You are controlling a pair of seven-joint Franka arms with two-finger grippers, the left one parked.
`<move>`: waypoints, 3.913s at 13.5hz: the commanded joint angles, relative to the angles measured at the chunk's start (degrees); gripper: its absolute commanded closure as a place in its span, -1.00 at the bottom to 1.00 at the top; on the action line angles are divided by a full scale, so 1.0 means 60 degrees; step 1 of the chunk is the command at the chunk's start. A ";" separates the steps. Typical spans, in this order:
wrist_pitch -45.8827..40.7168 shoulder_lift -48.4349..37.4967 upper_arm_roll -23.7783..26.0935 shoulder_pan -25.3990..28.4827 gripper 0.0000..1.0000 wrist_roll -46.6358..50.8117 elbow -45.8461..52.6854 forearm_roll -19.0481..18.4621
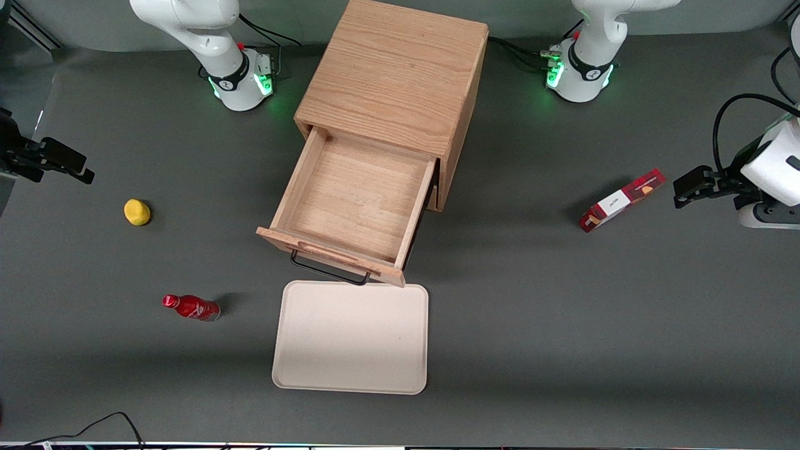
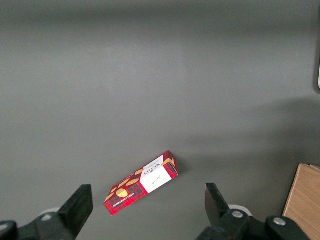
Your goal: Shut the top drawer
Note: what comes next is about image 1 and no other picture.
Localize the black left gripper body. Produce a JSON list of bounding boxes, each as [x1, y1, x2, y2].
[[712, 141, 766, 210]]

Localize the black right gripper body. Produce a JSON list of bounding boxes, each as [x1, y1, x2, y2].
[[0, 109, 44, 183]]

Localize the wooden drawer with notched grip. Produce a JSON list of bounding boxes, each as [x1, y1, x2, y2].
[[256, 125, 438, 288]]

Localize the wooden oak drawer cabinet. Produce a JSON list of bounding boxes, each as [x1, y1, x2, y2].
[[294, 0, 489, 213]]

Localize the yellow lemon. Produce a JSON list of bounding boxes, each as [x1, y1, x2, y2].
[[124, 198, 152, 226]]

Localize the red white snack box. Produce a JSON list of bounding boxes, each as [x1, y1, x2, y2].
[[578, 168, 667, 234]]

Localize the red soda bottle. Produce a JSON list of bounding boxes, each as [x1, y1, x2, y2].
[[162, 294, 221, 323]]

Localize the beige plastic tray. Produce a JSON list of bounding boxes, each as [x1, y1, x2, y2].
[[272, 280, 430, 396]]

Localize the black looped wrist cable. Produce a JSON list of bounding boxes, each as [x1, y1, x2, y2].
[[712, 94, 800, 176]]

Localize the black short curved cable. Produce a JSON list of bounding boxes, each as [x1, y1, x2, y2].
[[770, 47, 800, 104]]

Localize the aluminium frame rail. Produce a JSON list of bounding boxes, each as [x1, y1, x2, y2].
[[6, 0, 63, 51]]

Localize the black left arm base cable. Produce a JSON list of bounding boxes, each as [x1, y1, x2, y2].
[[500, 42, 556, 71], [487, 36, 552, 58]]

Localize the black arm base cable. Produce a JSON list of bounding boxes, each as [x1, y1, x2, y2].
[[237, 12, 302, 48], [500, 42, 556, 71], [487, 36, 552, 58]]

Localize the black right arm base cable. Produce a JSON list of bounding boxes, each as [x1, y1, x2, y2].
[[237, 12, 302, 48]]

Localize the thin black table edge cable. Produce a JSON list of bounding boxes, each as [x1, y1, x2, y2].
[[0, 411, 146, 450]]

